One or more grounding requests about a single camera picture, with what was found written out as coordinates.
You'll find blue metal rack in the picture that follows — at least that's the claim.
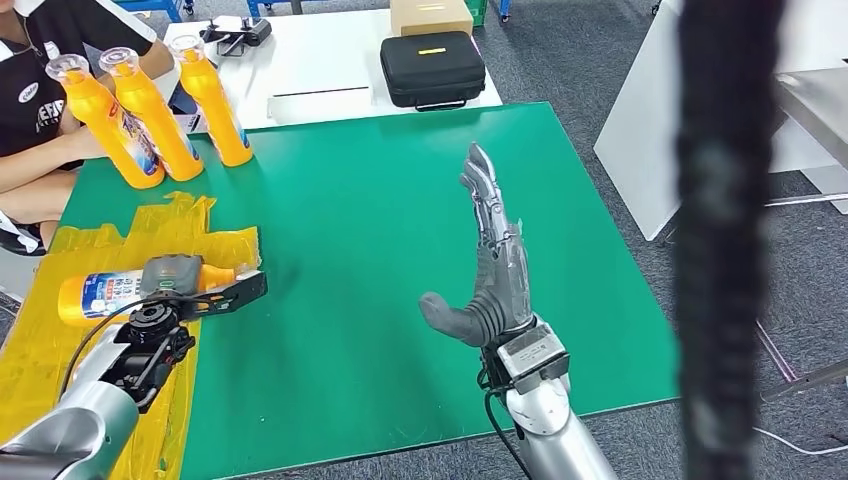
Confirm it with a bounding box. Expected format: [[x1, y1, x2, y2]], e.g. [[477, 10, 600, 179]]
[[245, 0, 513, 20], [115, 0, 195, 24]]

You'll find green table mat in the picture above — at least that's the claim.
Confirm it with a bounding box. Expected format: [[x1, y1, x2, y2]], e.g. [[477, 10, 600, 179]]
[[59, 101, 684, 480]]

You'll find person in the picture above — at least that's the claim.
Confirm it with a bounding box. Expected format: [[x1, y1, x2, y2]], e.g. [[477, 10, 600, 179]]
[[0, 0, 177, 258]]

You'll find black braided cable sleeve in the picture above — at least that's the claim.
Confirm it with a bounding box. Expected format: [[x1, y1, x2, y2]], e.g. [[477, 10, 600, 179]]
[[672, 0, 790, 480]]

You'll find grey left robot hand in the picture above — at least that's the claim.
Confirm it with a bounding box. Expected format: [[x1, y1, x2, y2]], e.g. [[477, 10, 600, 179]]
[[139, 254, 204, 305]]

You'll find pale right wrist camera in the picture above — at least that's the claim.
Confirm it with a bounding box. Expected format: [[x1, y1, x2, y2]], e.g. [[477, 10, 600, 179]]
[[495, 323, 572, 397]]

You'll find stainless steel table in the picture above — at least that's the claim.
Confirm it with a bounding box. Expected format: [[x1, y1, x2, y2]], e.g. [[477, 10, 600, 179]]
[[755, 66, 848, 404]]

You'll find black handheld device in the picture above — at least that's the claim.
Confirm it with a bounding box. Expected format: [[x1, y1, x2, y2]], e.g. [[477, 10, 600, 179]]
[[198, 17, 274, 58]]

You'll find white panel table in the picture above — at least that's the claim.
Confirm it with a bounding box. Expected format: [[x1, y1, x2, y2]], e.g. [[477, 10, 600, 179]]
[[594, 0, 848, 243]]

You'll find brown cardboard box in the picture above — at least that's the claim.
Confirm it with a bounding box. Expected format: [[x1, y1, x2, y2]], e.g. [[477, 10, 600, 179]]
[[389, 0, 476, 38]]

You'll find navy blue folder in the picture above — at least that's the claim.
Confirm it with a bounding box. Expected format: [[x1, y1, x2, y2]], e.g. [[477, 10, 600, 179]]
[[168, 84, 199, 115]]

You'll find orange plastic bottle clear cap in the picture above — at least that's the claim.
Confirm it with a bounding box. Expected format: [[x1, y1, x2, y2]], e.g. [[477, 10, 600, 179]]
[[168, 34, 255, 169], [99, 46, 205, 183], [56, 262, 261, 329], [44, 53, 167, 191]]

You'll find thin black strip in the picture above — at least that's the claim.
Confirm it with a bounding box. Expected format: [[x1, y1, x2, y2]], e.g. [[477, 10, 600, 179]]
[[272, 85, 371, 99]]

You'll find white floor cable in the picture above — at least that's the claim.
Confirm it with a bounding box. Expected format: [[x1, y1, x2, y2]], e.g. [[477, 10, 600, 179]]
[[751, 427, 848, 458]]

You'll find yellow tape covering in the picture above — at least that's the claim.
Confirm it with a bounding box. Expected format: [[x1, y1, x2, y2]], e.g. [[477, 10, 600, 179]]
[[0, 192, 263, 480]]

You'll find black zip carry case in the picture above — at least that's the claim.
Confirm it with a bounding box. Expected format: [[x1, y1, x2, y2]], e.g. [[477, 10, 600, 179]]
[[379, 30, 488, 113]]

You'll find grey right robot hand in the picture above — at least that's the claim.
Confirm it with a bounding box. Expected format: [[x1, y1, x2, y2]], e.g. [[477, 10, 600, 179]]
[[418, 142, 537, 349]]

